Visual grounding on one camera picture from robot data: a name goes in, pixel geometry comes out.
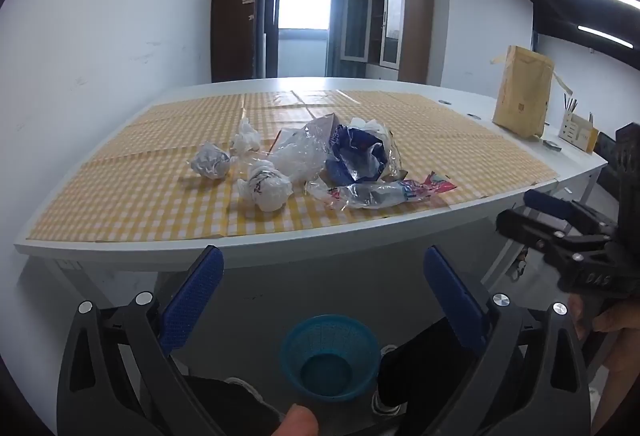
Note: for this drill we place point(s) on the small white tissue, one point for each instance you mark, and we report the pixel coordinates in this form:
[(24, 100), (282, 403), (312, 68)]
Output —
[(246, 138)]

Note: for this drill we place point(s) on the beige pen holder box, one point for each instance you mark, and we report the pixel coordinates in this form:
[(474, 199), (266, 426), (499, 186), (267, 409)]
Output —
[(580, 133)]

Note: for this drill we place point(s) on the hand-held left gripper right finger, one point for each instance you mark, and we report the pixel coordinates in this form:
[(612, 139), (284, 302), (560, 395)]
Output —
[(452, 301)]

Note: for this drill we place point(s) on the yellow checked tablecloth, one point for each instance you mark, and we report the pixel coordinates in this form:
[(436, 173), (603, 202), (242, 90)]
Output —
[(150, 196)]

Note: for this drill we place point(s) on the brown-printed clear packet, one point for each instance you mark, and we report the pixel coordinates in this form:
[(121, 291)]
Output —
[(395, 173)]

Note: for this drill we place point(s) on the person's right hand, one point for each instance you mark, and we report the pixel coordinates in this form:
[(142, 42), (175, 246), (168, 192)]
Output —
[(617, 318)]

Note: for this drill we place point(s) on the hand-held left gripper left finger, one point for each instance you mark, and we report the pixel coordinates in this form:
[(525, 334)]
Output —
[(195, 296)]

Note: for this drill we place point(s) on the blue plastic basket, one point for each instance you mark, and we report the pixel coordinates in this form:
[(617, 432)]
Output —
[(325, 376)]

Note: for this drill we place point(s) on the large white paper napkin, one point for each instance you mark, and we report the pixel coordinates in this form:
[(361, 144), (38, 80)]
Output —
[(367, 123)]

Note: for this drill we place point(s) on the person's left hand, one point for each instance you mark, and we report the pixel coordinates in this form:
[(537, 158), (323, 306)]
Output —
[(300, 423)]

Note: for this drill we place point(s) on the kraft paper bag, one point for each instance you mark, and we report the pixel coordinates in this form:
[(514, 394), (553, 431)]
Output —
[(522, 90)]

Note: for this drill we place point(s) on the blue plastic wrapper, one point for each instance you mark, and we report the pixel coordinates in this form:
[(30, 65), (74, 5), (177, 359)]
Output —
[(350, 150)]

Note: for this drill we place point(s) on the red-strip zip plastic bag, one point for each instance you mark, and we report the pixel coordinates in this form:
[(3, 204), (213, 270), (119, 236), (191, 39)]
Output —
[(300, 150)]

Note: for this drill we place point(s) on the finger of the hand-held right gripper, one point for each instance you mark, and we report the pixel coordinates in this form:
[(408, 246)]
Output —
[(520, 226), (545, 202)]

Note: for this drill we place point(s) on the brown wood cabinet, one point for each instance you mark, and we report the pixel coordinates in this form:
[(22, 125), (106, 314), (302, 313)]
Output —
[(417, 35)]

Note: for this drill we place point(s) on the bright glass balcony door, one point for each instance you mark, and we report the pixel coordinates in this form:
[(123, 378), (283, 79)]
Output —
[(305, 0)]

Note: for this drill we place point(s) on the person's left leg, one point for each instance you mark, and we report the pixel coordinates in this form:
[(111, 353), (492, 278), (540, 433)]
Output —
[(225, 408)]

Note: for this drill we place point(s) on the black chair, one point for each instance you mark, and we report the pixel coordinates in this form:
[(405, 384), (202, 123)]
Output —
[(607, 150)]

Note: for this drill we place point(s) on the grey-printed crumpled paper ball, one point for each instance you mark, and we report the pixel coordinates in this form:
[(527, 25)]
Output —
[(210, 160)]

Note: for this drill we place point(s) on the purple-printed crumpled paper ball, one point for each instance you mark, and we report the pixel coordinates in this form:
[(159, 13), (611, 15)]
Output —
[(265, 186)]

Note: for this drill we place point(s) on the small dark object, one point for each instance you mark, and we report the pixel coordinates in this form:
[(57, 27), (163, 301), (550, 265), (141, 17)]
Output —
[(552, 145)]

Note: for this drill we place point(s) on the pink and blue clear wrapper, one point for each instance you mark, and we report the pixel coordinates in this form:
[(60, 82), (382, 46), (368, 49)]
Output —
[(380, 193)]

